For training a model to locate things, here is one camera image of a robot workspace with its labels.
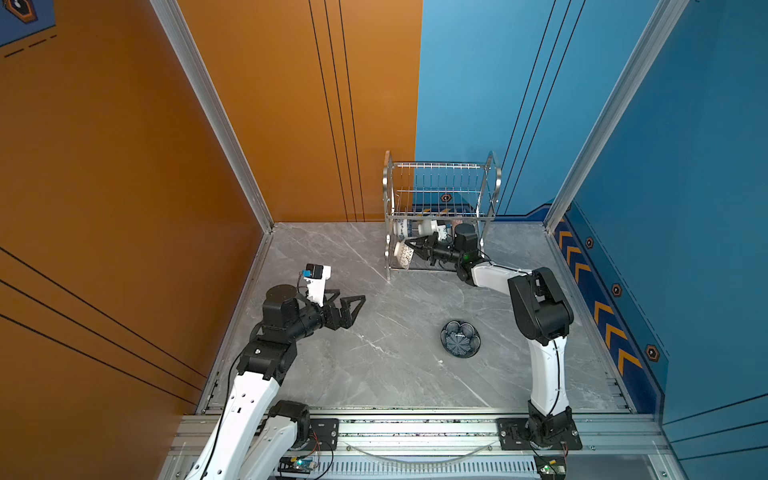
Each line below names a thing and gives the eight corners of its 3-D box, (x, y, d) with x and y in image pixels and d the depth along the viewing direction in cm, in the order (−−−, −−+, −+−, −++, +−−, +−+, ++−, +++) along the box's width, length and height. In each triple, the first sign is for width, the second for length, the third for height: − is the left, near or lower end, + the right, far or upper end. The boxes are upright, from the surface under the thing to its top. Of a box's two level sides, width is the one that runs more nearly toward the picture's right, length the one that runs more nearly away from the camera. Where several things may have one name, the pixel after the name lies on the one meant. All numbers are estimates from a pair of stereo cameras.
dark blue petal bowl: (442, 358, 87) (444, 352, 83) (439, 327, 93) (441, 320, 90) (479, 358, 87) (483, 352, 83) (473, 327, 93) (477, 320, 90)
